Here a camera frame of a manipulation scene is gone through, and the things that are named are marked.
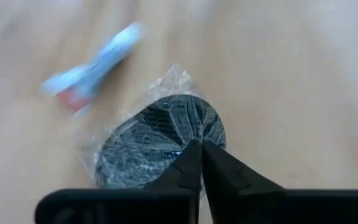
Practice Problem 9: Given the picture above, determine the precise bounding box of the plastic black disc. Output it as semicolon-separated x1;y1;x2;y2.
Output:
75;63;228;190

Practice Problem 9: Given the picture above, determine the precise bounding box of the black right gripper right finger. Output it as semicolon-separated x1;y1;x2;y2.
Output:
202;140;287;194

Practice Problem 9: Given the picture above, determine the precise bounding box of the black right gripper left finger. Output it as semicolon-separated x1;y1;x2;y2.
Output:
149;139;202;191

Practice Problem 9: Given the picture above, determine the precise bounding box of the white blue toothpaste tube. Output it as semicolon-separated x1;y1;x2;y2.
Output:
39;21;147;118

